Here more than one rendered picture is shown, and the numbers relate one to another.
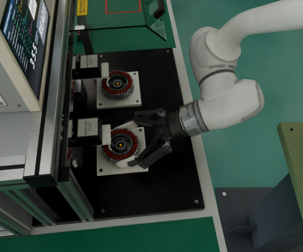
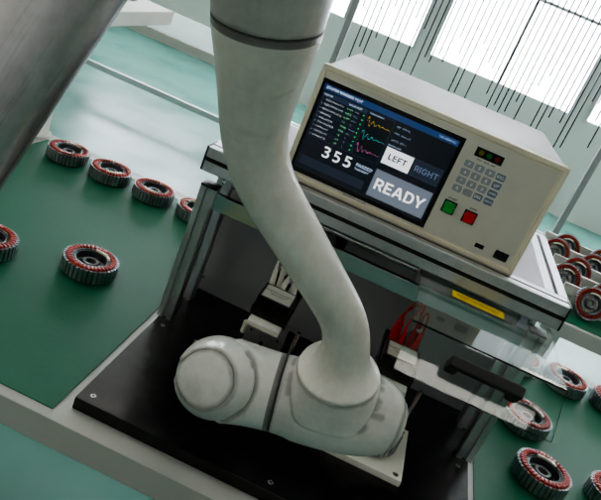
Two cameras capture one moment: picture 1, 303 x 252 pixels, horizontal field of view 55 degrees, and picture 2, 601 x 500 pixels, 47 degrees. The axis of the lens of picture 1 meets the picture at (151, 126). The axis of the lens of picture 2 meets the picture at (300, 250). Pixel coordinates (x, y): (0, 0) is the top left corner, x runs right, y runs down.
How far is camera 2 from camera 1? 112 cm
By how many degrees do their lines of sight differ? 77
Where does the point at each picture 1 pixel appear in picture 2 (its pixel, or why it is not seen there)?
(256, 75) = not seen: outside the picture
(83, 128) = (278, 292)
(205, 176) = (122, 445)
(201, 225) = (54, 390)
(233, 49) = (314, 355)
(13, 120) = not seen: hidden behind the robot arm
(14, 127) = not seen: hidden behind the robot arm
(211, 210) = (61, 415)
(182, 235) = (60, 367)
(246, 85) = (232, 346)
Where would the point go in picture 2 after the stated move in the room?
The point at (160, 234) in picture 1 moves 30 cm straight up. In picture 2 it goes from (84, 352) to (131, 196)
